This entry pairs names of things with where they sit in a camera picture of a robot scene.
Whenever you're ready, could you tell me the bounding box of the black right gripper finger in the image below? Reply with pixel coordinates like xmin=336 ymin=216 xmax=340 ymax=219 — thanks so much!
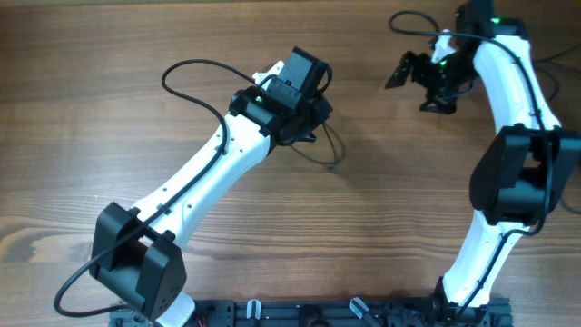
xmin=385 ymin=51 xmax=417 ymax=89
xmin=419 ymin=101 xmax=457 ymax=114

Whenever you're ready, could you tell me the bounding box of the black cable bundle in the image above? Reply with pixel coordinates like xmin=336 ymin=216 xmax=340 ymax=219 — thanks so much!
xmin=290 ymin=121 xmax=347 ymax=174

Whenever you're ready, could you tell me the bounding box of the separated black cable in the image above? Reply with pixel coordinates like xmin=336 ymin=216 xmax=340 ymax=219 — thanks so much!
xmin=533 ymin=43 xmax=581 ymax=217

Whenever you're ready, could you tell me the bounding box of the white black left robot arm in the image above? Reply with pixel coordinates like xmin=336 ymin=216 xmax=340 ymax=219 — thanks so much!
xmin=89 ymin=47 xmax=332 ymax=326

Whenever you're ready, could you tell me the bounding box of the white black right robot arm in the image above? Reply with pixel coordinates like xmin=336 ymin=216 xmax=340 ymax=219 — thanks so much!
xmin=387 ymin=1 xmax=580 ymax=326

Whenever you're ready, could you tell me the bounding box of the black left camera cable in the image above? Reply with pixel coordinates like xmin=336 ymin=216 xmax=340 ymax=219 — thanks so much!
xmin=53 ymin=58 xmax=258 ymax=319

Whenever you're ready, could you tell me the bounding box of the black camera cable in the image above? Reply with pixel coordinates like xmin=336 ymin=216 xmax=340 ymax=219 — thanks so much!
xmin=53 ymin=58 xmax=258 ymax=319
xmin=388 ymin=9 xmax=556 ymax=319

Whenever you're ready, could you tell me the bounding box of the black right camera cable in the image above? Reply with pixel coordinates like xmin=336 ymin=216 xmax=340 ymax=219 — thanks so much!
xmin=388 ymin=9 xmax=556 ymax=319

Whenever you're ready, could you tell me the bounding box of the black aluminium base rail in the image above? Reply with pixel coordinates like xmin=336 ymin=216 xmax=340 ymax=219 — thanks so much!
xmin=108 ymin=297 xmax=514 ymax=327

